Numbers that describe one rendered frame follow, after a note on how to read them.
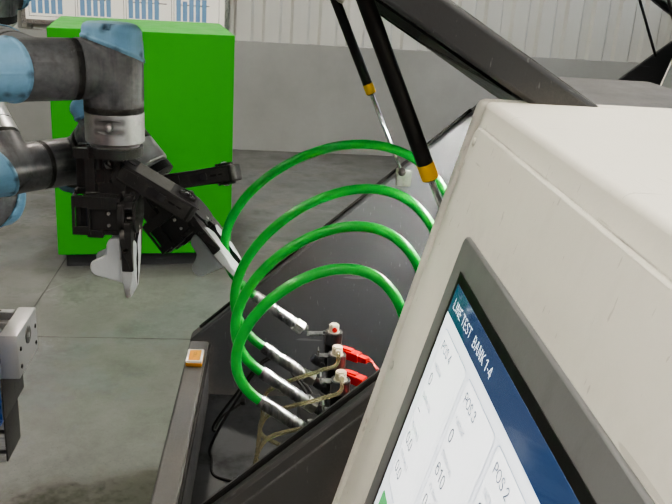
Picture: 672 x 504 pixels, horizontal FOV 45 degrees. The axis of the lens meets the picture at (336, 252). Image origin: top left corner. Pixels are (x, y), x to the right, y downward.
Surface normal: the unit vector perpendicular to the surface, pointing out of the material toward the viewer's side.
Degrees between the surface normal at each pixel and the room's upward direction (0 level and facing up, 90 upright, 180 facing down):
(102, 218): 90
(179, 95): 90
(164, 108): 90
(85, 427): 0
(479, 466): 76
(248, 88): 90
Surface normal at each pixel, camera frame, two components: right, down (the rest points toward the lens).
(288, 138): 0.09, 0.33
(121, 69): 0.55, 0.30
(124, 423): 0.06, -0.94
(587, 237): -0.95, -0.26
